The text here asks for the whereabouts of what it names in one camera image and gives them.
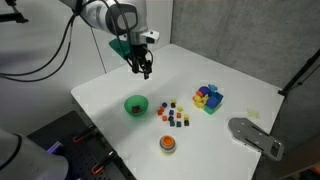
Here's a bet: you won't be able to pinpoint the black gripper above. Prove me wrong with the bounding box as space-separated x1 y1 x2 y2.
128 41 154 81

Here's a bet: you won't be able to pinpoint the green plastic bowl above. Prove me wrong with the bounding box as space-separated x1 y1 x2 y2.
123 94 150 118

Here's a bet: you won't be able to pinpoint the large purple block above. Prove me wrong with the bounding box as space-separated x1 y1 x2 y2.
197 85 212 97

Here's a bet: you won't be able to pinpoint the large yellow block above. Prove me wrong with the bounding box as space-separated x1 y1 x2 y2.
192 94 210 109

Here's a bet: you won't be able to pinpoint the large green block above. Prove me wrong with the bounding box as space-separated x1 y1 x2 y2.
203 102 222 116

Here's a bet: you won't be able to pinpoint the large blue cube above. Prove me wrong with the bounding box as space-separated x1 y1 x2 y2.
204 91 225 110

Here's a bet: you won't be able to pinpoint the rainbow stacking cups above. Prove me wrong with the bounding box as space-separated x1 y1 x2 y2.
158 134 178 155

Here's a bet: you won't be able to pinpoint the black orange clamp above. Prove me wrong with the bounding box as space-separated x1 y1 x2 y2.
91 150 119 176
72 123 99 144

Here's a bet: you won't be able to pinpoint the black perforated breadboard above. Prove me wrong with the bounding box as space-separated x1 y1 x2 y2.
26 110 134 180

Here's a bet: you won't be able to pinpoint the gray metal plate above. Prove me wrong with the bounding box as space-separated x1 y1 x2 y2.
227 117 285 162

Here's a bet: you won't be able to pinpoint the black pole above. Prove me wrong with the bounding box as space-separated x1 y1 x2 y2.
277 48 320 98

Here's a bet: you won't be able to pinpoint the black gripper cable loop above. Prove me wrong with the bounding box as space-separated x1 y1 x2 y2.
109 0 155 76

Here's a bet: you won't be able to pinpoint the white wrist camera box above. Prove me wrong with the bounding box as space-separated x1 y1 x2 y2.
139 30 161 45

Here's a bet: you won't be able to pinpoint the long black robot cable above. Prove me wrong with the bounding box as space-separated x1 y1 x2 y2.
0 9 79 83
0 0 83 78

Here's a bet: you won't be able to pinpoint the black camera bracket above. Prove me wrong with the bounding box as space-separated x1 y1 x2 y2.
0 0 30 24

